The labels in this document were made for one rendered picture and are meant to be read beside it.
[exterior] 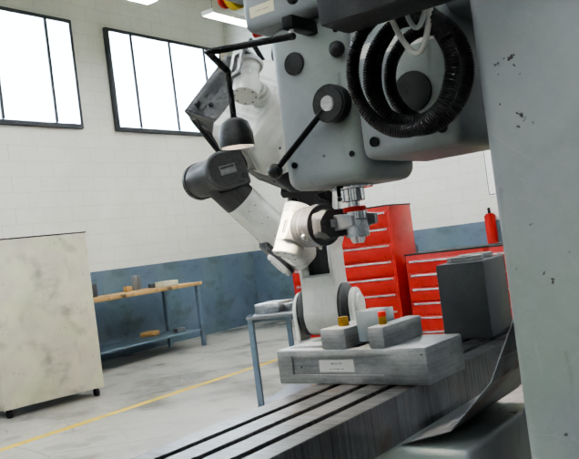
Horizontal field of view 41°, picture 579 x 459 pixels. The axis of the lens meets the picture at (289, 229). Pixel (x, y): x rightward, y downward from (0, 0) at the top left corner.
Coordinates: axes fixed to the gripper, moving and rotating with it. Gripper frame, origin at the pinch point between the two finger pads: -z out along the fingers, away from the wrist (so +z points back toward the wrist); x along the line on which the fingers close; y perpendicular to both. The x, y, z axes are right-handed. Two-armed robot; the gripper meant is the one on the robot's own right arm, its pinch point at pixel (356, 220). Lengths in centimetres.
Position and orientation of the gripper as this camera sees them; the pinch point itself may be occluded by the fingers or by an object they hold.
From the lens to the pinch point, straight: 152.9
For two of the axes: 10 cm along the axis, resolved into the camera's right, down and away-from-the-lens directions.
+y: 1.3, 9.9, -0.1
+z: -5.3, 0.8, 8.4
